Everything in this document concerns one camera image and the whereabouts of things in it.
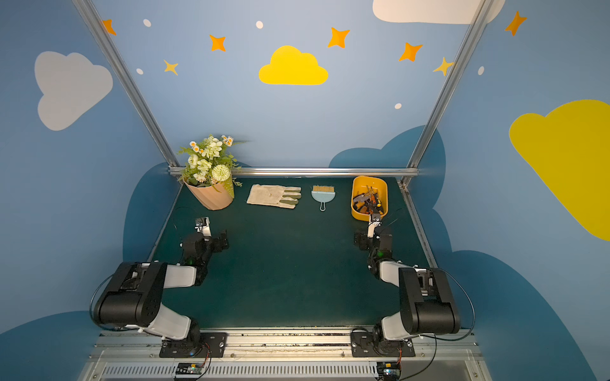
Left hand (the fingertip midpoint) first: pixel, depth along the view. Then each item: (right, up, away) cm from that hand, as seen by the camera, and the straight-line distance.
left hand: (213, 229), depth 94 cm
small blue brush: (+46, +15, +21) cm, 53 cm away
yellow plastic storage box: (+68, +14, +18) cm, 72 cm away
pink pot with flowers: (+1, +23, -6) cm, 23 cm away
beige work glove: (+25, +14, +21) cm, 36 cm away
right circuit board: (+64, -42, -21) cm, 79 cm away
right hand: (+65, +1, +1) cm, 65 cm away
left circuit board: (+2, -41, -22) cm, 47 cm away
